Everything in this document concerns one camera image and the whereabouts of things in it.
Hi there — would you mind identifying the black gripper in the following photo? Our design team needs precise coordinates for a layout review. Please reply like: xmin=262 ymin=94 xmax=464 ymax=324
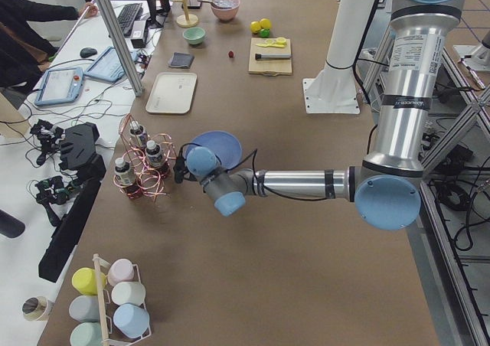
xmin=173 ymin=149 xmax=188 ymax=184

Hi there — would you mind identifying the blue plate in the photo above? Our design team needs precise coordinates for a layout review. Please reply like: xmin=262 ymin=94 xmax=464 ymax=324
xmin=187 ymin=130 xmax=243 ymax=169

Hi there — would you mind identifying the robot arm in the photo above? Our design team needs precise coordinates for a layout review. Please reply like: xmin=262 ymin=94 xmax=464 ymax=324
xmin=174 ymin=0 xmax=465 ymax=230

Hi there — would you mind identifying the tea bottle white cap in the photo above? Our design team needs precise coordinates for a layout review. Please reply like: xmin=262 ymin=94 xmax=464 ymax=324
xmin=129 ymin=120 xmax=149 ymax=149

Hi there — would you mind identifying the cream rabbit tray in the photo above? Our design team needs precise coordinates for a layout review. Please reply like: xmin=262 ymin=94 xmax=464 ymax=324
xmin=145 ymin=72 xmax=198 ymax=115

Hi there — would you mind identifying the grey folded cloth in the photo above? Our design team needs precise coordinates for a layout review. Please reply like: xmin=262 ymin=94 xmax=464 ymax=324
xmin=168 ymin=52 xmax=194 ymax=69

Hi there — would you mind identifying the pink cup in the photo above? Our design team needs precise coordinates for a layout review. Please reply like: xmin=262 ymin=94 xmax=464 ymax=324
xmin=107 ymin=258 xmax=135 ymax=286

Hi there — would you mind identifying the cup holder rack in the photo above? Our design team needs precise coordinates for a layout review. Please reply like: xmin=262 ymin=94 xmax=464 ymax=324
xmin=93 ymin=253 xmax=152 ymax=345

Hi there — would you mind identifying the blue teach pendant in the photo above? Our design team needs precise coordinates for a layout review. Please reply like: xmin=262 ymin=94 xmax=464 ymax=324
xmin=83 ymin=47 xmax=126 ymax=83
xmin=34 ymin=67 xmax=83 ymax=106

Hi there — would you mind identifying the mint green bowl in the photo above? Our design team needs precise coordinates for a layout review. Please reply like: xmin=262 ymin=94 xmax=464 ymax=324
xmin=182 ymin=27 xmax=206 ymax=45

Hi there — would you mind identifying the steel muddler black tip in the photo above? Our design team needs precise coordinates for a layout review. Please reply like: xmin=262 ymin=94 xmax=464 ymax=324
xmin=254 ymin=53 xmax=292 ymax=60

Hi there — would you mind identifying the white cup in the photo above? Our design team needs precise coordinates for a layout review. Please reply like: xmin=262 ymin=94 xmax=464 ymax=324
xmin=111 ymin=282 xmax=146 ymax=306

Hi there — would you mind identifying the wooden cutting board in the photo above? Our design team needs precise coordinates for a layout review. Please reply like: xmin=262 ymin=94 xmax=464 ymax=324
xmin=248 ymin=37 xmax=292 ymax=76

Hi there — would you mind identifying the wooden cup stand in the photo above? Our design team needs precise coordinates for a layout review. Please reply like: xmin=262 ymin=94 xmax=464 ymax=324
xmin=174 ymin=0 xmax=199 ymax=28

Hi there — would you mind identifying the yellow cup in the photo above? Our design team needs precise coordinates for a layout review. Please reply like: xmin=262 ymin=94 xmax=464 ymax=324
xmin=71 ymin=267 xmax=97 ymax=295

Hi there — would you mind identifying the computer mouse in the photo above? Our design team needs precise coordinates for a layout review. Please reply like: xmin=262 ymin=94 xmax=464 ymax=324
xmin=80 ymin=47 xmax=97 ymax=58

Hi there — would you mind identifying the yellow plastic knife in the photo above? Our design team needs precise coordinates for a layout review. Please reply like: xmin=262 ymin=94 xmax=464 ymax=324
xmin=255 ymin=42 xmax=286 ymax=48

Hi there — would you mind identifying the green lime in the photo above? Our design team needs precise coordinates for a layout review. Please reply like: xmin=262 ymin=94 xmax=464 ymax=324
xmin=259 ymin=28 xmax=270 ymax=38

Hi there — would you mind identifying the blue cup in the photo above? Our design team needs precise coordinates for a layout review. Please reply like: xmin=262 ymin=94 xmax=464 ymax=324
xmin=113 ymin=303 xmax=150 ymax=338

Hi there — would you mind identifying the black keyboard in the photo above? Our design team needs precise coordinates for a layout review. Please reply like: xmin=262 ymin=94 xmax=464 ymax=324
xmin=117 ymin=3 xmax=142 ymax=38

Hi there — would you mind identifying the whole yellow lemon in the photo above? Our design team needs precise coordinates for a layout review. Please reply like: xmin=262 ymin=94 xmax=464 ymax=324
xmin=259 ymin=18 xmax=272 ymax=30
xmin=250 ymin=21 xmax=262 ymax=34

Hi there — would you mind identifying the lemon half upper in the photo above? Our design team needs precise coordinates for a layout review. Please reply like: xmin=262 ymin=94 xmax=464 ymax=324
xmin=276 ymin=37 xmax=287 ymax=45

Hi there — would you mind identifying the pink bowl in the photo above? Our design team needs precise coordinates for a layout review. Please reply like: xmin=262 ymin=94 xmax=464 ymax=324
xmin=211 ymin=0 xmax=240 ymax=21

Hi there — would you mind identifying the grey cup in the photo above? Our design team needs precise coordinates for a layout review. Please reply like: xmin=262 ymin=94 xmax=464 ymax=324
xmin=69 ymin=295 xmax=100 ymax=322

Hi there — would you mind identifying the steel ice scoop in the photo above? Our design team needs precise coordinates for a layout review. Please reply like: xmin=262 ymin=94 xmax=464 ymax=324
xmin=198 ymin=0 xmax=234 ymax=8

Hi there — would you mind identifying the mint cup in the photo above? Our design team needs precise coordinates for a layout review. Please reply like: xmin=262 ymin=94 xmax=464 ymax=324
xmin=70 ymin=322 xmax=102 ymax=346

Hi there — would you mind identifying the tape roll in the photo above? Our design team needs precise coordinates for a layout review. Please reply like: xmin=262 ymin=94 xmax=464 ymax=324
xmin=21 ymin=296 xmax=54 ymax=322

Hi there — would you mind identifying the copper wire bottle rack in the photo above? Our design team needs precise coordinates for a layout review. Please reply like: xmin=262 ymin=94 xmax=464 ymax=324
xmin=113 ymin=114 xmax=177 ymax=200

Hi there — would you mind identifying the aluminium frame post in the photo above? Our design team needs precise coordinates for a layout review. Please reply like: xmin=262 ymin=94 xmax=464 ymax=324
xmin=95 ymin=0 xmax=143 ymax=96

